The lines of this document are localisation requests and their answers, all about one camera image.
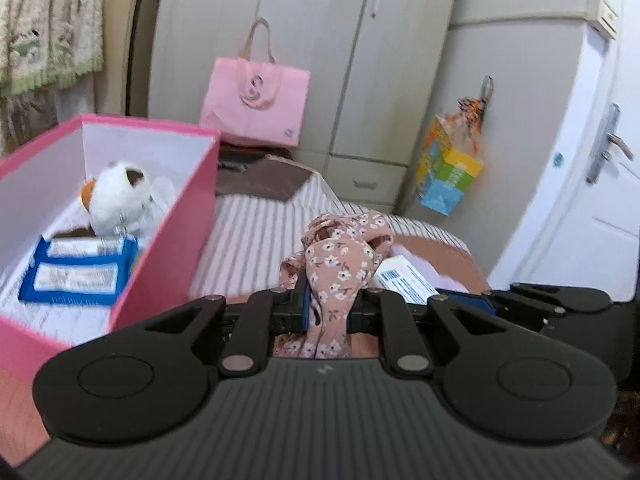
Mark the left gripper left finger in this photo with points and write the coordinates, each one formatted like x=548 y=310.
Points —
x=264 y=316

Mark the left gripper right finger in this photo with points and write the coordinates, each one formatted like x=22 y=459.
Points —
x=384 y=314

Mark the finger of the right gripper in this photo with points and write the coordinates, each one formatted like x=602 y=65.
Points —
x=478 y=302

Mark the pink floral cloth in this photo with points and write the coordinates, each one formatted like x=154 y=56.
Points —
x=339 y=257

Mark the white brown plush cat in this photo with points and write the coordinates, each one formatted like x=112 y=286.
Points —
x=123 y=200

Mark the blue tissue packet pack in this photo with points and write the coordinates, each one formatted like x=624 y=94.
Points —
x=79 y=271

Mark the striped table cloth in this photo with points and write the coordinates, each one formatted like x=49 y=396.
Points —
x=254 y=232

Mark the colourful paper gift bag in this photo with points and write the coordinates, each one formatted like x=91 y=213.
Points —
x=452 y=153

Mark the black suitcase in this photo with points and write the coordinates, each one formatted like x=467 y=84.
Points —
x=242 y=155

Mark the pink tote bag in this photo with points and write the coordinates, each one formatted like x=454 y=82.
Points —
x=255 y=104

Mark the pink cardboard box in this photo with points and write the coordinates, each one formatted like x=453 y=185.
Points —
x=40 y=195

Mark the white wardrobe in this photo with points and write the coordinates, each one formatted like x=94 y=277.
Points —
x=371 y=64

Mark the cream knitted cardigan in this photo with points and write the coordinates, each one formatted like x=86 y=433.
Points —
x=49 y=43

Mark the white door with handle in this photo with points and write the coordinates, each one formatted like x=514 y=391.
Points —
x=582 y=226

